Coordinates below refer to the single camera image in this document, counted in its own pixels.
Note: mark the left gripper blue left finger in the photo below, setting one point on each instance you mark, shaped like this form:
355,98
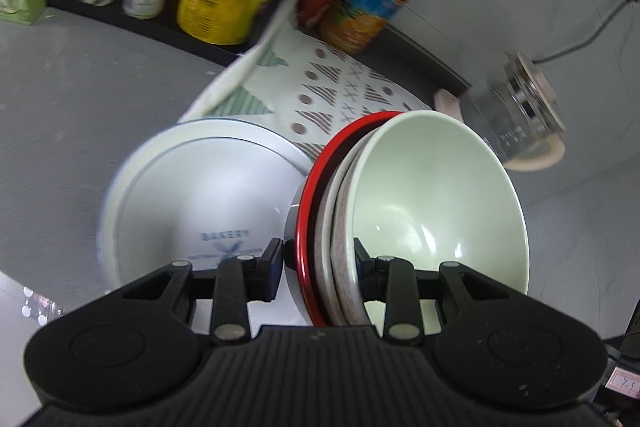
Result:
239,281

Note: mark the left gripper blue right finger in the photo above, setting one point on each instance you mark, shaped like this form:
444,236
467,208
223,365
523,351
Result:
392,281

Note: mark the red and black bowl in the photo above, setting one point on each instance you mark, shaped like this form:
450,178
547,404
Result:
320,174

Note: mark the pale green bowl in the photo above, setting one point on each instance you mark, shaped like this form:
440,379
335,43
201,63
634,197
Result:
334,250
429,190

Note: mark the white deep plate blue print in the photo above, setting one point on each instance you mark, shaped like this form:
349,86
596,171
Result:
203,191

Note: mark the cream kettle base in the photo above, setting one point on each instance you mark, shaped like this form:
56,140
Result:
517,131

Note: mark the patterned fringed table cloth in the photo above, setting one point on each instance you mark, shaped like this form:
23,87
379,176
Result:
299,87

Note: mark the glass electric kettle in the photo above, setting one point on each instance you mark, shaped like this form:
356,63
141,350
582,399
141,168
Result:
525,80

